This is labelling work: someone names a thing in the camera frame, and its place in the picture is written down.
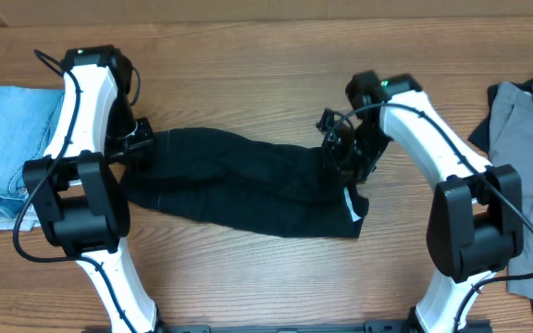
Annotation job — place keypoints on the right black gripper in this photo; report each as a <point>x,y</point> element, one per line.
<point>337,149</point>

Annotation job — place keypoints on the folded light blue jeans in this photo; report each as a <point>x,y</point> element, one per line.
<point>28,120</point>

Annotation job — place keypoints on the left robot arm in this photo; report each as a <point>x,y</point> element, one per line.
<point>75,194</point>

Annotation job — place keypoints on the black shorts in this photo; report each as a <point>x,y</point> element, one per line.
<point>215,176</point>

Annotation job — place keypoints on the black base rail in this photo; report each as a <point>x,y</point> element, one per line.
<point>289,328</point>

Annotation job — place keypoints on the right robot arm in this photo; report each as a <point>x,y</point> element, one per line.
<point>472,231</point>

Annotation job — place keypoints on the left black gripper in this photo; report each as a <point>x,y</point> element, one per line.
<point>142,139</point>

